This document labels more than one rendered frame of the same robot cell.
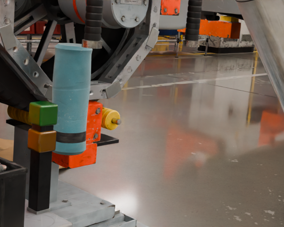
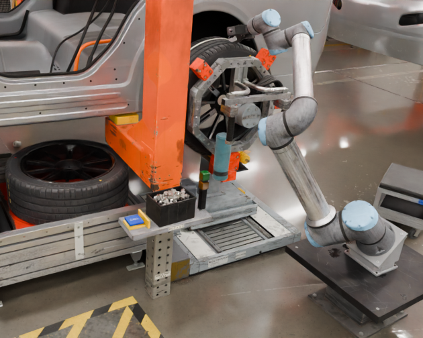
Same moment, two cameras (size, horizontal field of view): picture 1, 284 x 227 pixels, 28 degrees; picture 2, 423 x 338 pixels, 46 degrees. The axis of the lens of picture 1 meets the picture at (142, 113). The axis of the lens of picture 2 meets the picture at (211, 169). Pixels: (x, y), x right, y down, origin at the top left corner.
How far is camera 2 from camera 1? 1.45 m
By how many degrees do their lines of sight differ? 19
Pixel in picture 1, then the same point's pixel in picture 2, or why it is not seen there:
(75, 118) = (223, 166)
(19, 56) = (201, 137)
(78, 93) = (224, 156)
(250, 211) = (335, 199)
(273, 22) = (283, 161)
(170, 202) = (289, 189)
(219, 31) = not seen: hidden behind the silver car
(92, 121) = (234, 161)
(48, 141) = (205, 186)
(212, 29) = not seen: hidden behind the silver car
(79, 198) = (230, 190)
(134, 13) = (252, 121)
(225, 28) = not seen: hidden behind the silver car
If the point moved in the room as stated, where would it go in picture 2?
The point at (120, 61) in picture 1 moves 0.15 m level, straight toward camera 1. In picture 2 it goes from (252, 131) to (248, 140)
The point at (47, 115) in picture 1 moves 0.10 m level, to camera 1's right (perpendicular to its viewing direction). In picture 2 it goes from (205, 177) to (225, 181)
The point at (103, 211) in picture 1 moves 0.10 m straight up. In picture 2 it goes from (240, 198) to (242, 184)
